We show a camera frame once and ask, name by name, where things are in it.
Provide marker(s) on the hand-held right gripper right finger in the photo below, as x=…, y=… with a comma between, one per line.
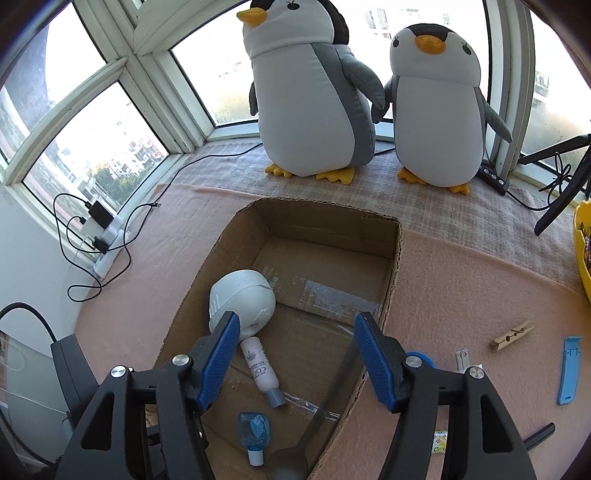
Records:
x=374, y=364

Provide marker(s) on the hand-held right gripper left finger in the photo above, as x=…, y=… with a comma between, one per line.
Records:
x=217, y=364

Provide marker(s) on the white pink small bottle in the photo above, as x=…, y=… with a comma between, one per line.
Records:
x=258, y=364

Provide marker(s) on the blue round lid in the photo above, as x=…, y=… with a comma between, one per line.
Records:
x=422, y=356

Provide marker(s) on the white round device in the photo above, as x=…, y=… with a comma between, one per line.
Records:
x=242, y=300

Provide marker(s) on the blue clear dispenser bottle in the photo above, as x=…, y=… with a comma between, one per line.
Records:
x=253, y=429

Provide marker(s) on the yellow white sachet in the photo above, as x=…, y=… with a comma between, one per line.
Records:
x=439, y=441

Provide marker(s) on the brown cardboard box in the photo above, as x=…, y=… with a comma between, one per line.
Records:
x=323, y=258

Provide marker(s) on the metal spoon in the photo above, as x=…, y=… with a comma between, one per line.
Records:
x=286, y=464

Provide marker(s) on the dark cylindrical tube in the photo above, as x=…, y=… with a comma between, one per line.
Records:
x=540, y=436

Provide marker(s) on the blue phone stand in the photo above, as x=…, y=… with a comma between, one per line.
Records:
x=568, y=369

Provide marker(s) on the small black adapter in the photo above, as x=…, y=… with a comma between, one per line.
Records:
x=101, y=244

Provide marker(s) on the white power strip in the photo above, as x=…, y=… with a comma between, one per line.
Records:
x=108, y=244

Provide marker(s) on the wooden clothespin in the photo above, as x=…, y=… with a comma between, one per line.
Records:
x=510, y=337

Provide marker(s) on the large black charger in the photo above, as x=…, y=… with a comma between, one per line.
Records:
x=100, y=213

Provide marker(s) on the checkered cloth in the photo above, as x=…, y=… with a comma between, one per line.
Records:
x=369, y=194

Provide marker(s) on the black inline remote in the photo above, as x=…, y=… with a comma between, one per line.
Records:
x=494, y=177

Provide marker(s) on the yellow plastic bowl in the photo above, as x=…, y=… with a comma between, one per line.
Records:
x=582, y=258

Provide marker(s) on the small penguin plush toy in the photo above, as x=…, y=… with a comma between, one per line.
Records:
x=438, y=115

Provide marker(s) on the black tripod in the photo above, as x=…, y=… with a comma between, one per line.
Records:
x=568, y=189

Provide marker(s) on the large penguin plush toy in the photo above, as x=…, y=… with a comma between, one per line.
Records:
x=300, y=92

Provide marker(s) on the white window frame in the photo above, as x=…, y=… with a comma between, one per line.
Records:
x=152, y=69

